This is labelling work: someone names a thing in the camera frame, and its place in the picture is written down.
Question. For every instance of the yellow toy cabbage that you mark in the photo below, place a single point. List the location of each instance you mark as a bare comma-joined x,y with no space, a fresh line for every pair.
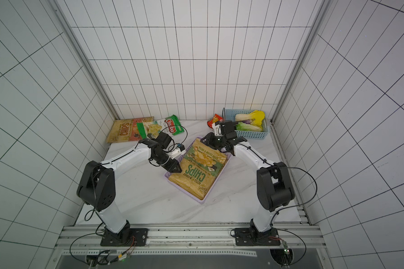
255,118

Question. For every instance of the purple plastic basket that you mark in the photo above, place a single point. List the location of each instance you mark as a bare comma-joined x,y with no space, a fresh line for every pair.
175,175

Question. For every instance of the green toy lettuce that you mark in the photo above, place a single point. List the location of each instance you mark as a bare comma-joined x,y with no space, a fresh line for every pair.
241,126

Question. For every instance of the red snack cup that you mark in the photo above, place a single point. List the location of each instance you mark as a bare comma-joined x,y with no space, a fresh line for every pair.
216,118

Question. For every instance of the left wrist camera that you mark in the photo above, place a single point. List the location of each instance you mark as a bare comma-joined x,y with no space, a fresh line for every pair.
178,151

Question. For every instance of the red kettle chips bag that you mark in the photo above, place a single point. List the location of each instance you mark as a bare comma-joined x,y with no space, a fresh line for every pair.
126,130

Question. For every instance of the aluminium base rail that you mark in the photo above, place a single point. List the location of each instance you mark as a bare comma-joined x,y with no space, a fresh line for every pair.
169,239

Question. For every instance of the blue plastic basket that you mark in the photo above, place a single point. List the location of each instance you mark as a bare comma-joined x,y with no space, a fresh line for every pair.
230,116

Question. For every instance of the green white chips bag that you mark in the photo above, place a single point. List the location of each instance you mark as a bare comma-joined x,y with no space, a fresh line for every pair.
170,125

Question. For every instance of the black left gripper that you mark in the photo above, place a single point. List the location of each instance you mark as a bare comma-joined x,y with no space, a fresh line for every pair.
174,163

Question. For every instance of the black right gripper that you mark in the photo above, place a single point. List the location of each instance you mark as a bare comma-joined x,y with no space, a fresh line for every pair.
212,140

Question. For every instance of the green kettle chips bag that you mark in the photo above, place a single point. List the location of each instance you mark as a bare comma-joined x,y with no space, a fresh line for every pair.
200,168

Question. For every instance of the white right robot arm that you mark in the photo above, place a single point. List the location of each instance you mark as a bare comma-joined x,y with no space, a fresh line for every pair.
274,186

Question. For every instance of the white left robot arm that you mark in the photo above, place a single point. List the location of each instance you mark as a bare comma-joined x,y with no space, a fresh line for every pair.
97,187

